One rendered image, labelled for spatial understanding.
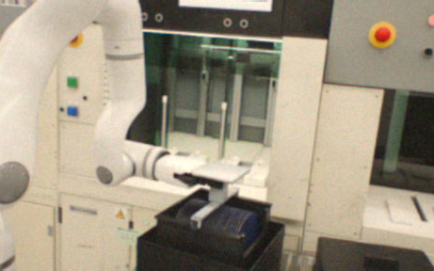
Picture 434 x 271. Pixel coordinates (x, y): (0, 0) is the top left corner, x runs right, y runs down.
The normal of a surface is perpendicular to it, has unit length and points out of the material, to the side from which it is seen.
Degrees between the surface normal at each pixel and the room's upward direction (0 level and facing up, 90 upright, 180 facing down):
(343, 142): 90
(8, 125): 59
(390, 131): 90
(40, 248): 90
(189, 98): 90
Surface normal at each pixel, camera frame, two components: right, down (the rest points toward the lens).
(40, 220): -0.27, 0.19
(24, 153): 0.93, -0.22
